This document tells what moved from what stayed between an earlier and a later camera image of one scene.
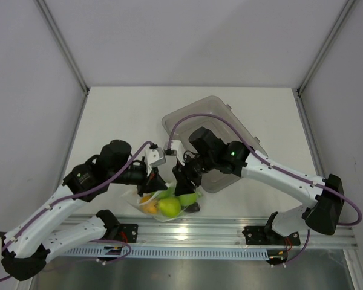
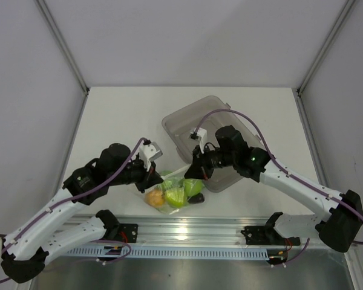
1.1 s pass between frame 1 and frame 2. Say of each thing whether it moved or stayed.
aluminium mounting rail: stayed
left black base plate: stayed
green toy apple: moved
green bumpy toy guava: moved
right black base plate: stayed
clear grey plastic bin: stayed
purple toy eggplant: moved
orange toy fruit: moved
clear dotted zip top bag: moved
